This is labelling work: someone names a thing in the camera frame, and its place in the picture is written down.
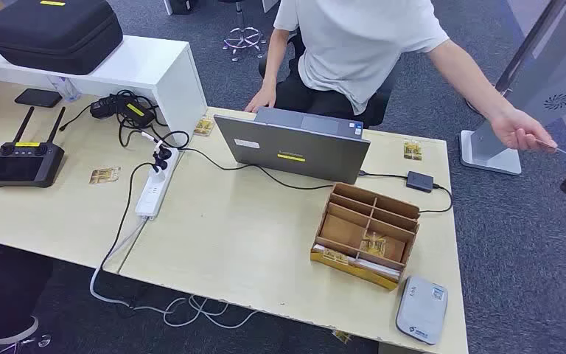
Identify black zippered carrying case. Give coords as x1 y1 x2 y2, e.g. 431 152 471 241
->
0 0 125 76

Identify grey kiosk stand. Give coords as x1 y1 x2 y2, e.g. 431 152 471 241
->
459 0 566 176

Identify chrome chair base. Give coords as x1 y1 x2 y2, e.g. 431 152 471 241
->
0 333 53 354

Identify black remote controller with antennas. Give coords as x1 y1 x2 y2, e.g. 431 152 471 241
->
0 105 67 189

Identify person's right hand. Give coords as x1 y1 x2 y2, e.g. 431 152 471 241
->
243 86 278 115

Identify person's left hand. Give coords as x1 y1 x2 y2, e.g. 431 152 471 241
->
489 108 559 154

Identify black office chair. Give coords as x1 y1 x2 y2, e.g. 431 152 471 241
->
257 29 404 130

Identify white power strip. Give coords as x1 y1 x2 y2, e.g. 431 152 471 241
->
134 145 181 221

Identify white power strip cable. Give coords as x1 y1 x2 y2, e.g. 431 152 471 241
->
88 218 260 329

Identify clear plastic bottle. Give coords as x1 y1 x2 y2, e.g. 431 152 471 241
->
47 75 83 103

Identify black power plugs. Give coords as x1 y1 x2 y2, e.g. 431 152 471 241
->
152 145 173 173

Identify grey laptop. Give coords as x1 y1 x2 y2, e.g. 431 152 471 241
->
213 106 372 186

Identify chrome stool base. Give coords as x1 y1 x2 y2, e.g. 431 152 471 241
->
220 0 268 63

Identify brown cardboard organizer box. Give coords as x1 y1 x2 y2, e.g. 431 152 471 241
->
310 182 421 293

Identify small dark usb hub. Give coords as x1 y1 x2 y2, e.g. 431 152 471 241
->
405 170 435 193

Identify person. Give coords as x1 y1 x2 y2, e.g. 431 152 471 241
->
243 0 560 130

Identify black floor unit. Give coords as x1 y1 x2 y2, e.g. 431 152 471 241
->
163 0 197 15

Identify short black hub cable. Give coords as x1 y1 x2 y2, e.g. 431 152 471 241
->
359 170 408 180

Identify black smartphone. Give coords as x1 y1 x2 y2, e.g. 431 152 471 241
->
13 88 63 109

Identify black coiled adapter cable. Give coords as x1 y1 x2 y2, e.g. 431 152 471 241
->
58 89 192 149

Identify black hanging power cable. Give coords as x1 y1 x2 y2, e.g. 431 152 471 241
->
98 161 156 274

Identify white charging cable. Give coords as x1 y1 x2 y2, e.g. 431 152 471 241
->
140 131 166 153

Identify white desk shelf riser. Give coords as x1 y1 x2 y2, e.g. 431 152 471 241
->
0 35 209 148

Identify black power adapter yellow label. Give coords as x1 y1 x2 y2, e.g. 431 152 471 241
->
116 100 156 130

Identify long black laptop cable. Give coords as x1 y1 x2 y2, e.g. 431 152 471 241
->
163 129 454 215

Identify stack of white cards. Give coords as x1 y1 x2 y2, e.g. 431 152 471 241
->
312 244 402 280

